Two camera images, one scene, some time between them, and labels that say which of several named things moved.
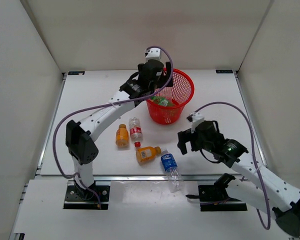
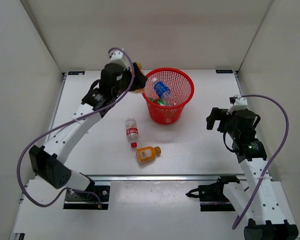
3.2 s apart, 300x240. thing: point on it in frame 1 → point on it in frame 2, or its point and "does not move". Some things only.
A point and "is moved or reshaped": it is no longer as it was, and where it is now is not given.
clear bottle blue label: x=169 y=163 → x=166 y=96
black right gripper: x=185 y=136 → x=217 y=114
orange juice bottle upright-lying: x=122 y=136 is moved or reshaped
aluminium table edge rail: x=137 y=178 does not move
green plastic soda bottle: x=162 y=101 does not move
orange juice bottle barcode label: x=147 y=153 does not move
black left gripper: x=167 y=73 → x=139 y=79
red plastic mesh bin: x=167 y=108 does not move
